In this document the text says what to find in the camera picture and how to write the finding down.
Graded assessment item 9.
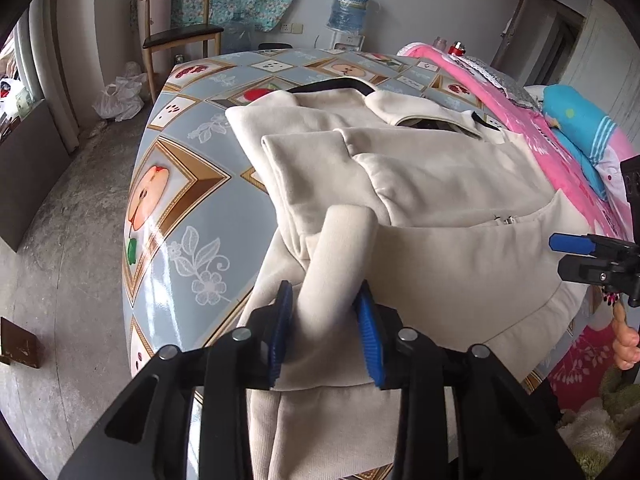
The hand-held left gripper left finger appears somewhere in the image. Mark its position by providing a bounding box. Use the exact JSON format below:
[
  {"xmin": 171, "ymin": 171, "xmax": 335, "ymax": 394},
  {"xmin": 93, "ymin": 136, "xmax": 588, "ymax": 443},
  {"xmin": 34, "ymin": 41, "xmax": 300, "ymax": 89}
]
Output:
[{"xmin": 59, "ymin": 280, "xmax": 295, "ymax": 480}]

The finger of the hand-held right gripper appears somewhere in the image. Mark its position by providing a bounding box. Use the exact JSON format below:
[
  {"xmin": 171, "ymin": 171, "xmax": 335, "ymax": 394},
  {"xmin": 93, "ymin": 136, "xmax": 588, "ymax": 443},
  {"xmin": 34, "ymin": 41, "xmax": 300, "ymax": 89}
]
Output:
[
  {"xmin": 549, "ymin": 232, "xmax": 640, "ymax": 262},
  {"xmin": 557, "ymin": 255, "xmax": 640, "ymax": 291}
]

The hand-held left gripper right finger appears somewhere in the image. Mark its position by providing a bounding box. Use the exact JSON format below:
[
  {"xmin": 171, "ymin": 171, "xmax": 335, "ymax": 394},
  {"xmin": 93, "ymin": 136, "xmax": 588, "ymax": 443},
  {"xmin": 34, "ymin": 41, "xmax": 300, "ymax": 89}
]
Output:
[{"xmin": 352, "ymin": 279, "xmax": 587, "ymax": 480}]

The cream zip-up jacket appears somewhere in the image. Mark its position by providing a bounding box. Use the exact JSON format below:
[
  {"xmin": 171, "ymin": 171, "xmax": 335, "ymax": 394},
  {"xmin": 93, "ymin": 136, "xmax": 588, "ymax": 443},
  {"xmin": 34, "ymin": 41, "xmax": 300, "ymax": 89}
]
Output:
[{"xmin": 225, "ymin": 77, "xmax": 587, "ymax": 480}]

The person's right hand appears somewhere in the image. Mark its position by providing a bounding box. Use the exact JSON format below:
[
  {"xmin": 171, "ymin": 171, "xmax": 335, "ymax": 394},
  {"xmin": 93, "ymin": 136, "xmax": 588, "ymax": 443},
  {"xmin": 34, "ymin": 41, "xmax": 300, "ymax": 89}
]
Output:
[{"xmin": 612, "ymin": 305, "xmax": 640, "ymax": 372}]

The pink printed blanket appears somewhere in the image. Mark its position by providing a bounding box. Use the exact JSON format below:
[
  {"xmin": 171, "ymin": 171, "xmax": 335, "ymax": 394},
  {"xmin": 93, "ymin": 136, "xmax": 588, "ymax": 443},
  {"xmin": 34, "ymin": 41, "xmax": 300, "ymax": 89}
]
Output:
[{"xmin": 397, "ymin": 42, "xmax": 640, "ymax": 411}]

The blue pillow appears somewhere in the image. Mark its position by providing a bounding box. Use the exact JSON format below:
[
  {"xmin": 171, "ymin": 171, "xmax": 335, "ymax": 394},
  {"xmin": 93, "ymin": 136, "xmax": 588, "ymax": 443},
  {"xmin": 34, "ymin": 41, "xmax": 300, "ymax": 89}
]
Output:
[{"xmin": 542, "ymin": 85, "xmax": 627, "ymax": 202}]

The green and white fuzzy cloth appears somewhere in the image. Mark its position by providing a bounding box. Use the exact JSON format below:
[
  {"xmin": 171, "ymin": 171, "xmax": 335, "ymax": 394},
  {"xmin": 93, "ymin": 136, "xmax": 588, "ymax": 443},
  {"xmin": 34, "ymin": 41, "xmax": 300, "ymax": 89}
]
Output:
[{"xmin": 557, "ymin": 360, "xmax": 640, "ymax": 480}]

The grey lace cloth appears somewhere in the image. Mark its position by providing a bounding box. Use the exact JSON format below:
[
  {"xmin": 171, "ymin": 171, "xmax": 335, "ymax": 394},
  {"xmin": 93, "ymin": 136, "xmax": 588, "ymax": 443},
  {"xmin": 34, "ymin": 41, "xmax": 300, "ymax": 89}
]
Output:
[{"xmin": 455, "ymin": 55, "xmax": 539, "ymax": 109}]

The fruit print tablecloth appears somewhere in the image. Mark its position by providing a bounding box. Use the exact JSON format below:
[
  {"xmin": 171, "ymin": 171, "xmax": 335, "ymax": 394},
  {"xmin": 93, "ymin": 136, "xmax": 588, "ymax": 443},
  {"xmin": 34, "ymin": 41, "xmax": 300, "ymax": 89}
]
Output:
[{"xmin": 120, "ymin": 47, "xmax": 553, "ymax": 480}]

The brown wooden block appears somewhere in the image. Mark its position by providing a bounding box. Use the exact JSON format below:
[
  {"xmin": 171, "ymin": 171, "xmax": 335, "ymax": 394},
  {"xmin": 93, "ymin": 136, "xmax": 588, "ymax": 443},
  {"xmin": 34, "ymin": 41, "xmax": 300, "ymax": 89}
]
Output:
[{"xmin": 0, "ymin": 317, "xmax": 41, "ymax": 369}]

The white plastic bag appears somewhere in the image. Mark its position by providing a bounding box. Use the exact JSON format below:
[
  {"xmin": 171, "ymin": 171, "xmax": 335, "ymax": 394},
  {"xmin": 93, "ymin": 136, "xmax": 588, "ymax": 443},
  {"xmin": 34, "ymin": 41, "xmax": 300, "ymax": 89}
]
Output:
[{"xmin": 92, "ymin": 62, "xmax": 149, "ymax": 122}]

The dark panel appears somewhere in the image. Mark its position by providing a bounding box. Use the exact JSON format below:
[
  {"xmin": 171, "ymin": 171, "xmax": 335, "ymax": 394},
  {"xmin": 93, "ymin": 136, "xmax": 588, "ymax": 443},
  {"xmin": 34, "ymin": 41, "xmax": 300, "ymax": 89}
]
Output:
[{"xmin": 0, "ymin": 102, "xmax": 72, "ymax": 254}]

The white water dispenser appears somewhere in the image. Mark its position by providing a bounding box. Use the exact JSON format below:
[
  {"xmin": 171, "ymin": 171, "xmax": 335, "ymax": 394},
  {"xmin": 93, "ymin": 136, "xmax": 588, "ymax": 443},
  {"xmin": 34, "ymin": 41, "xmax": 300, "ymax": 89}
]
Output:
[{"xmin": 327, "ymin": 30, "xmax": 367, "ymax": 53}]

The empty clear water jug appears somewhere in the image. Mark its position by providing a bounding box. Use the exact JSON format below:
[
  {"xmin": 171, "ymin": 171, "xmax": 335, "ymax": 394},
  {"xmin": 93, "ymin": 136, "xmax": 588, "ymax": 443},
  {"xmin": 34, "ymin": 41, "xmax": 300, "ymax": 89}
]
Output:
[{"xmin": 222, "ymin": 12, "xmax": 257, "ymax": 54}]

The wooden chair with dark seat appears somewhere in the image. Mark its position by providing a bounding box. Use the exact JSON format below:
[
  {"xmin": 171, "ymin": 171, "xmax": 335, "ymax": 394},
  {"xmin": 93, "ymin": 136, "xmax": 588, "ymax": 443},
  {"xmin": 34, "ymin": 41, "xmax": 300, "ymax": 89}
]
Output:
[{"xmin": 137, "ymin": 0, "xmax": 224, "ymax": 104}]

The blue water dispenser bottle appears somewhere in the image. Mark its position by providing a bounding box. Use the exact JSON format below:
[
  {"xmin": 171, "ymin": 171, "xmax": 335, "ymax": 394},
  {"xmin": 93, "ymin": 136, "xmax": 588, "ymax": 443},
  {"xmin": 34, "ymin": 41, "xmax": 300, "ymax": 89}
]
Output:
[{"xmin": 327, "ymin": 0, "xmax": 374, "ymax": 36}]

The pale pink cylinder appliance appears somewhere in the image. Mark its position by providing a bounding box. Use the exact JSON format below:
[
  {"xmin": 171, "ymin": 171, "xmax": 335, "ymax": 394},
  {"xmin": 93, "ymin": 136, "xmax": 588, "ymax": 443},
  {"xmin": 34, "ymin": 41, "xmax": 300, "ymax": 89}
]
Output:
[{"xmin": 145, "ymin": 0, "xmax": 174, "ymax": 37}]

